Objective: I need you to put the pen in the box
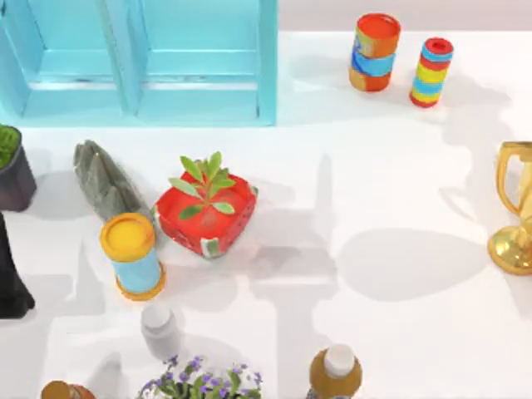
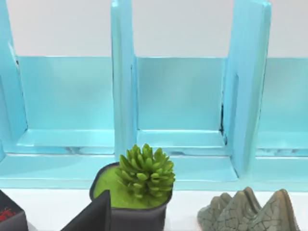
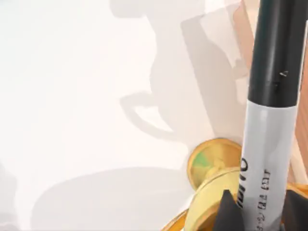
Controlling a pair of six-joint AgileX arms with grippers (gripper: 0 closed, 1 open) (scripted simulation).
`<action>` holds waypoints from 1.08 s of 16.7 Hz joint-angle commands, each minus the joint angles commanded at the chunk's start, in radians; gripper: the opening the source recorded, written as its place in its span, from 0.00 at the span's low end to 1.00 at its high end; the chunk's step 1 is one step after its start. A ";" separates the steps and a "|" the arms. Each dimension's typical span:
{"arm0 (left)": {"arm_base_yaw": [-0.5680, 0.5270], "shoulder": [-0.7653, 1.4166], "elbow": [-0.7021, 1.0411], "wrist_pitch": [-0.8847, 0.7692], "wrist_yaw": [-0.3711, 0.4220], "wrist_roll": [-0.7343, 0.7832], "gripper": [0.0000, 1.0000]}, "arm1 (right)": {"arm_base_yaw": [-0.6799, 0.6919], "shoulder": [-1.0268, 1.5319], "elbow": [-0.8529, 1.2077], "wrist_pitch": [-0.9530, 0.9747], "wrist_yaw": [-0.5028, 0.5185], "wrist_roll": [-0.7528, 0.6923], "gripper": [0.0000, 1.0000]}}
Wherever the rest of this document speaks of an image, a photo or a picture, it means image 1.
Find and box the orange bottle with white cap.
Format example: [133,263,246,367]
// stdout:
[306,344,363,399]

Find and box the orange and blue can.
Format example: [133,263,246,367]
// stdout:
[347,12,402,92]

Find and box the gold trophy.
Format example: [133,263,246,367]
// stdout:
[487,140,532,276]

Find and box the purple flower plant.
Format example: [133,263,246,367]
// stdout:
[136,354,265,399]

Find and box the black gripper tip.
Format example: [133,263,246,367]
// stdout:
[0,211,37,320]

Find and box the red yellow striped can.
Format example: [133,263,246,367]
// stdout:
[409,37,455,109]

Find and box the red pot with green plant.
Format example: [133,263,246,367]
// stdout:
[154,150,259,260]

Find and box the light blue rack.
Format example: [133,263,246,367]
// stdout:
[0,0,279,128]

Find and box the brown orange bottle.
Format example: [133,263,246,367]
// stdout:
[40,379,97,399]

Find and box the blue can with orange lid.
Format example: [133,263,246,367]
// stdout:
[99,212,166,302]

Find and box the dark pot with green plant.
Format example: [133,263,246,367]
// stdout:
[0,124,37,214]

